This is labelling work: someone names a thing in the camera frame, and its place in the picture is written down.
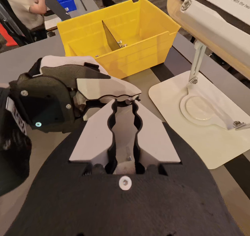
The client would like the white board stand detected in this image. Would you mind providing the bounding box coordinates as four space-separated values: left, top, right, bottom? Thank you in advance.
148 40 250 170

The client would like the yellow bin with divider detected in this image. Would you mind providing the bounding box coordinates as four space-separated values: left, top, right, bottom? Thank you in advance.
57 0 182 79

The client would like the small blue bin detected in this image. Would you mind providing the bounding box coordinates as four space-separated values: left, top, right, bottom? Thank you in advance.
55 0 77 12

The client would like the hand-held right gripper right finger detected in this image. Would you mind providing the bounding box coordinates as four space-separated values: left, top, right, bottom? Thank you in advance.
132 100 181 175

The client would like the dark bin divider panel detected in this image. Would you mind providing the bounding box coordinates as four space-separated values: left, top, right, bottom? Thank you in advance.
102 21 121 51

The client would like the grey work table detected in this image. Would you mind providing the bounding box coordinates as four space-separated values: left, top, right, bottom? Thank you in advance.
45 0 99 31

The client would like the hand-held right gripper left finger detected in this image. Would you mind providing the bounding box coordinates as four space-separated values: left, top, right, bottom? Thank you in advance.
69 99 118 175

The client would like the orange traffic cone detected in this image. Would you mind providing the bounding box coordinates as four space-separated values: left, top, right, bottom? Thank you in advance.
0 24 18 47

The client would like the black backpack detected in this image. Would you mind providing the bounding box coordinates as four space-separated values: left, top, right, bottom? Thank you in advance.
0 1 27 45

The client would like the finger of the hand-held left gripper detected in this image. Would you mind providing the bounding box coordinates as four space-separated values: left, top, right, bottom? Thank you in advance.
75 95 138 122
76 76 142 100

